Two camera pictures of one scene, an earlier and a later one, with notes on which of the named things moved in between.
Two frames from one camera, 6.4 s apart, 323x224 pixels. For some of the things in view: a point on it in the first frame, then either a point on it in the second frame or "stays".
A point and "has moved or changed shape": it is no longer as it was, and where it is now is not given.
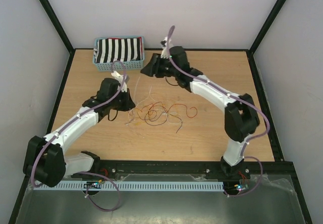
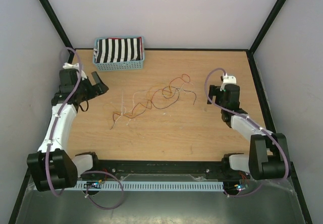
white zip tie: x=134 y=100 has moved or changed shape
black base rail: x=171 y=170 stays
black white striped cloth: x=114 y=50 stays
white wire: x=158 y=104 → x=154 y=90
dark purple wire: x=166 y=116 → x=151 y=106
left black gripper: x=128 y=103 → x=99 y=89
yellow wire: x=145 y=117 → x=169 y=91
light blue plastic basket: x=119 y=65 stays
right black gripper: x=153 y=67 → x=213 y=90
